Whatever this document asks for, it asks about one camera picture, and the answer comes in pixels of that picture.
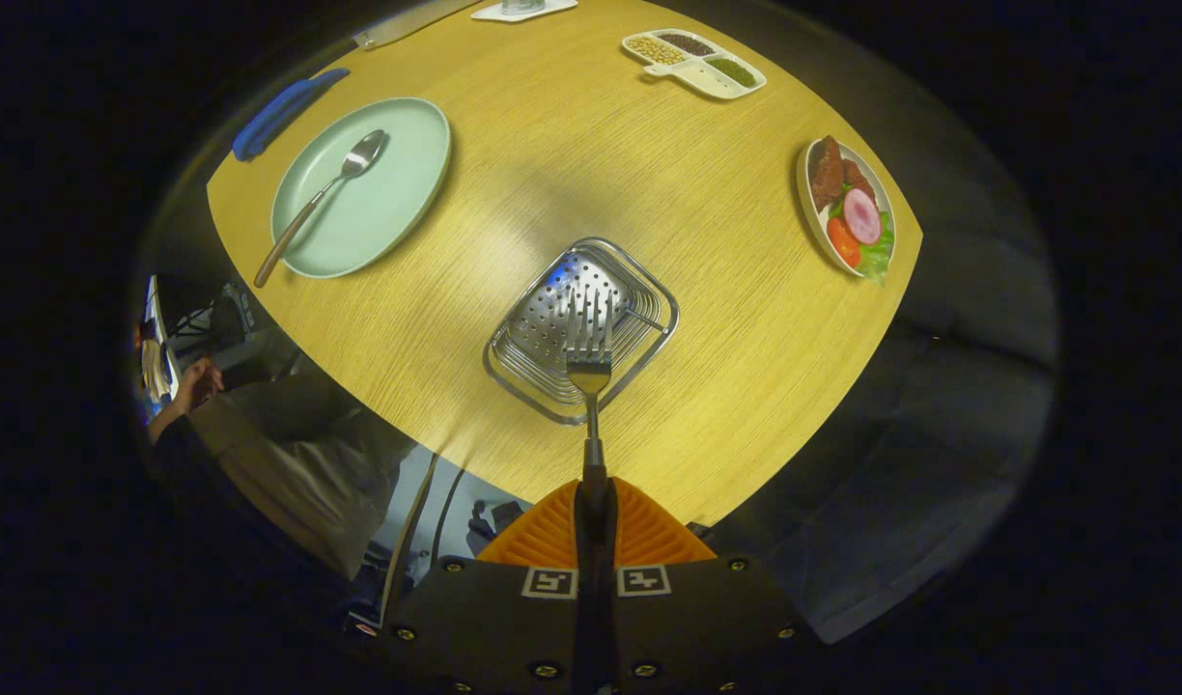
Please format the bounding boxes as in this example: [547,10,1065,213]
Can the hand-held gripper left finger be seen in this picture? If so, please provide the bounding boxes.
[383,479,596,695]

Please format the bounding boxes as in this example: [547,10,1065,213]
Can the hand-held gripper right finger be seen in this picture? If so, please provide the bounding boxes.
[594,477,826,695]

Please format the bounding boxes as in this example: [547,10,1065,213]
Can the wooden-handled metal fork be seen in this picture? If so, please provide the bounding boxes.
[564,283,616,513]

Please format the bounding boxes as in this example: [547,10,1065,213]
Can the wooden-handled metal spoon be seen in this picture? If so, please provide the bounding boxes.
[253,128,389,290]

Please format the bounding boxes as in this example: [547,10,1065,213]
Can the person's beige trousers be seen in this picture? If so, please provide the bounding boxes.
[187,372,420,580]

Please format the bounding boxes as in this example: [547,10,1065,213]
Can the computer monitor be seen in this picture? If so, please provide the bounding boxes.
[139,275,182,411]

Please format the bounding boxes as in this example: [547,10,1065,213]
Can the plate of meat and vegetables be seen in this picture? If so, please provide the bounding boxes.
[796,136,897,287]

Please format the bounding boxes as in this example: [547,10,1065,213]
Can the pale green plate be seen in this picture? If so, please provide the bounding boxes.
[270,97,453,280]

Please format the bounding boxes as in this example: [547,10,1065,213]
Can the blue cloth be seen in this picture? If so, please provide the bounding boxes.
[232,68,351,162]

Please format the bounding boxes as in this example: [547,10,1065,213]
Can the white divided bean dish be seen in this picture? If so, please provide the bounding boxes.
[622,29,768,100]

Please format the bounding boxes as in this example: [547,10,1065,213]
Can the white toaster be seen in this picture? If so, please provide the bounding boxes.
[352,0,481,51]

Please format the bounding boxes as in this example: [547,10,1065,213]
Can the white coaster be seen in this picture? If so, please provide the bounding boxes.
[471,0,579,22]

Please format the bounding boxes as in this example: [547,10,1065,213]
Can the metal wire basket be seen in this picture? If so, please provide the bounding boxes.
[483,236,681,426]

